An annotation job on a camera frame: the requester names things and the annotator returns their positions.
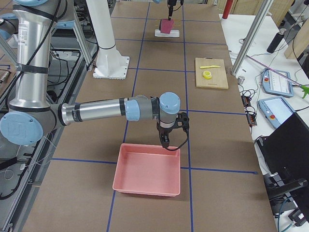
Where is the aluminium frame post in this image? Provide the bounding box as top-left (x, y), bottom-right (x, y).
top-left (231, 0), bottom-right (274, 76)

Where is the lower blue teach pendant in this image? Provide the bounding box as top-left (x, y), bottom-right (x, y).
top-left (258, 96), bottom-right (295, 129)

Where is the bamboo cutting board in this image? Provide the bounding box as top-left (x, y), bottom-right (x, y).
top-left (195, 58), bottom-right (229, 89)

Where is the pink wiping cloth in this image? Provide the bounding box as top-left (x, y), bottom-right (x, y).
top-left (159, 19), bottom-right (174, 34)

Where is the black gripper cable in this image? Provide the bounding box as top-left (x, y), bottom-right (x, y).
top-left (165, 113), bottom-right (190, 152)

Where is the yellow plastic knife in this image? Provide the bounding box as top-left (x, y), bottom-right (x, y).
top-left (199, 65), bottom-right (221, 69)

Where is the black water bottle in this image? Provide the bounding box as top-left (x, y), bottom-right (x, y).
top-left (267, 28), bottom-right (286, 53)

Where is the black monitor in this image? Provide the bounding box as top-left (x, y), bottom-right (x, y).
top-left (257, 113), bottom-right (309, 218)

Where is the blue teach pendant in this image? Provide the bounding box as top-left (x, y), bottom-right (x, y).
top-left (258, 96), bottom-right (295, 129)
top-left (262, 69), bottom-right (294, 98)

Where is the red cylinder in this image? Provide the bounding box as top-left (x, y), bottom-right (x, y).
top-left (222, 0), bottom-right (233, 19)

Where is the white rack tray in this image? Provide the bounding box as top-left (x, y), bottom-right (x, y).
top-left (154, 29), bottom-right (180, 38)

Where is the upper blue teach pendant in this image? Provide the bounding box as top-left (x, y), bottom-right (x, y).
top-left (262, 69), bottom-right (294, 98)

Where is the green grabber stick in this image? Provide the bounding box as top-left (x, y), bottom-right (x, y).
top-left (246, 55), bottom-right (309, 99)

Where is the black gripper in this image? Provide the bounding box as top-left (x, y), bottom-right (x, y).
top-left (156, 112), bottom-right (189, 148)
top-left (168, 5), bottom-right (174, 17)

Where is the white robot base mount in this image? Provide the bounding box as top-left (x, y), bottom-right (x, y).
top-left (86, 0), bottom-right (130, 80)

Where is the pink plastic bin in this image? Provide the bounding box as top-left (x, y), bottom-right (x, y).
top-left (112, 143), bottom-right (181, 197)

